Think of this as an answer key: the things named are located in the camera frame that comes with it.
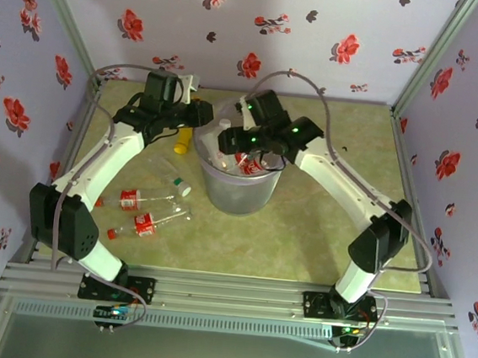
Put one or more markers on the aluminium side rail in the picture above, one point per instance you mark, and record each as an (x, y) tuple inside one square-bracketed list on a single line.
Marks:
[(403, 148), (75, 138)]

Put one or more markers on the red label white cap bottle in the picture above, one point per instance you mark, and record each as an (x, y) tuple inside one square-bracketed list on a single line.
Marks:
[(259, 168)]

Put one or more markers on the aluminium mounting rail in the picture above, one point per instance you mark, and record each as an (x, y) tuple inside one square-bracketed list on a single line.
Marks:
[(227, 296)]

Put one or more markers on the yellow plastic bottle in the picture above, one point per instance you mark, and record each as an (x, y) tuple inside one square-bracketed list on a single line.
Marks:
[(181, 144)]

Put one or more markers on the wide white cap clear bottle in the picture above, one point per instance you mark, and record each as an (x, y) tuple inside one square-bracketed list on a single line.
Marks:
[(184, 187)]

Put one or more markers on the translucent plastic bin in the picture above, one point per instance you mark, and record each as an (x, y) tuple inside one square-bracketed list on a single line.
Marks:
[(238, 191)]

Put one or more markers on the small circuit board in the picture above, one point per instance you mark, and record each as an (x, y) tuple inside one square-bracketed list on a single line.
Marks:
[(349, 330), (114, 313)]

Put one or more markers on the aluminium frame post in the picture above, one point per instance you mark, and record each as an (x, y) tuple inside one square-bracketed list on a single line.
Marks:
[(433, 54), (70, 19)]

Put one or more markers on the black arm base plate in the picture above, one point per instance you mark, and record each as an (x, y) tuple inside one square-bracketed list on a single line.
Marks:
[(143, 290), (313, 304)]

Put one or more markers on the red cap cola bottle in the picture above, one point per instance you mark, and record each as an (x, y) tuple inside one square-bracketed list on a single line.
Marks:
[(130, 199), (145, 225)]

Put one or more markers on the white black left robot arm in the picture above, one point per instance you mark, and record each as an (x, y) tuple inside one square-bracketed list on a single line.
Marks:
[(96, 165)]

